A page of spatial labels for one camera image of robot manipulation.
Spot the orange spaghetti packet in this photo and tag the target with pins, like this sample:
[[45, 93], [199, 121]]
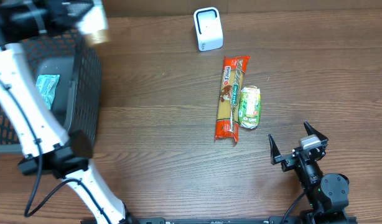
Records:
[[227, 123]]

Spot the grey plastic mesh basket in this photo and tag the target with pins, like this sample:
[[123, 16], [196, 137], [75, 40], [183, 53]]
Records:
[[79, 93]]

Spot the green tea carton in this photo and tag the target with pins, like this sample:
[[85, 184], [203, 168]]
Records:
[[249, 112]]

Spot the white barcode scanner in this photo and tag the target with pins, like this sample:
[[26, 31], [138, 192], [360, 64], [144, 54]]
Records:
[[208, 28]]

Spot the white cosmetic tube gold cap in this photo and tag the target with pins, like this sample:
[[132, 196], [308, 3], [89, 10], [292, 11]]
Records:
[[94, 25]]

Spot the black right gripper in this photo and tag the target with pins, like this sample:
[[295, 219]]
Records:
[[287, 160]]

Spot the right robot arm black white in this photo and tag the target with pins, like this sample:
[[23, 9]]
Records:
[[325, 196]]

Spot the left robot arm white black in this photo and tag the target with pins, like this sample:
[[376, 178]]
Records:
[[73, 163]]

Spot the teal snack packet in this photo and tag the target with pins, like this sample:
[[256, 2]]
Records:
[[46, 85]]

